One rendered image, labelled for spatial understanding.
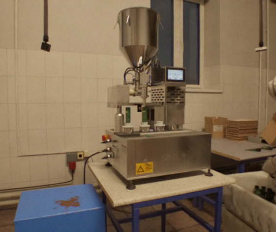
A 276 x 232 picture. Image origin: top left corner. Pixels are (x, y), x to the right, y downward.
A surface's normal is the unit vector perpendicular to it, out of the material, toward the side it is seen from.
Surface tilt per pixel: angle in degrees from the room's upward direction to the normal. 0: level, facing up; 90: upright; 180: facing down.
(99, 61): 90
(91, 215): 90
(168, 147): 90
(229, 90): 90
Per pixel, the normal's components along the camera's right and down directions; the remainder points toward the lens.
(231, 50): 0.38, 0.06
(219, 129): 0.06, 0.07
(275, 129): -0.93, 0.03
